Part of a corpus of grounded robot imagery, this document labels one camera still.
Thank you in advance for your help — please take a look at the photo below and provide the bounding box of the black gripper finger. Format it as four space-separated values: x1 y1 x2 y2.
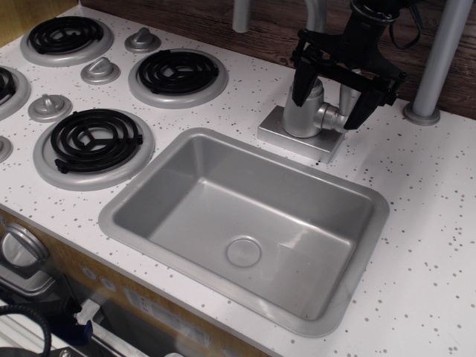
292 45 318 106
344 89 383 130

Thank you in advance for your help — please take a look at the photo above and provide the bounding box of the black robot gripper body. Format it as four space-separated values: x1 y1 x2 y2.
295 1 407 105

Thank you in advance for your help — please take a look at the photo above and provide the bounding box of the silver faucet lever handle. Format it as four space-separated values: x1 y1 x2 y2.
315 85 360 134

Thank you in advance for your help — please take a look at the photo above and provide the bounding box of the silver faucet base and spout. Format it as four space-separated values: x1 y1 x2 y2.
257 0 347 164

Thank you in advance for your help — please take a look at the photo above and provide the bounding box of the back right stove burner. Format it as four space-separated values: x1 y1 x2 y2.
128 49 228 109

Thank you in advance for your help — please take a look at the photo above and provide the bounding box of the grey plastic sink basin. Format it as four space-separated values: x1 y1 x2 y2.
98 128 390 338

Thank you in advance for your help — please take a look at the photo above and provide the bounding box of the silver knob top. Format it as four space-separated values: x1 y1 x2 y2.
124 28 161 54

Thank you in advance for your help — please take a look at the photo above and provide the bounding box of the silver knob middle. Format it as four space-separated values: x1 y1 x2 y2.
80 57 120 85

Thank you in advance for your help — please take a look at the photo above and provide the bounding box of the front right stove burner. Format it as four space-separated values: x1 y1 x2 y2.
33 109 155 191

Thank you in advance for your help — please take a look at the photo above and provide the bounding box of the back left stove burner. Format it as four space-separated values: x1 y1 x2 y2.
20 16 114 68

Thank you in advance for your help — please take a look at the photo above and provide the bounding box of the silver knob lower left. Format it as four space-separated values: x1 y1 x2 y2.
28 94 72 123

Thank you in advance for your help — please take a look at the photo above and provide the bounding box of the left edge stove burner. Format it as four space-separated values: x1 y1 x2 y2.
1 66 30 120

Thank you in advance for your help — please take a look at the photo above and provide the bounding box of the silver knob at edge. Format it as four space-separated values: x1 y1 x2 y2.
0 135 13 163

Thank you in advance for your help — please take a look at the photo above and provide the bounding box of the silver oven dial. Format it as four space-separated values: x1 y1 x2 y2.
1 223 49 278

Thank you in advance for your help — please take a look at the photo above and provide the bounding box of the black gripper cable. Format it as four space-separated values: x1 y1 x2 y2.
386 0 422 50

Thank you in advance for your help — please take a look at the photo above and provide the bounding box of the grey support post right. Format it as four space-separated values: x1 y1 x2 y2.
403 0 473 126

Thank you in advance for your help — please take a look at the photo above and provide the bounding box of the grey support post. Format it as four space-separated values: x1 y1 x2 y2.
403 0 473 126
232 0 252 33

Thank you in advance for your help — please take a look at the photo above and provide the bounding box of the grey support post left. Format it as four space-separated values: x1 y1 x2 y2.
232 0 252 33

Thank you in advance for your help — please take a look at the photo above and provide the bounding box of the black coiled cable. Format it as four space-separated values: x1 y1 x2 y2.
0 303 52 351

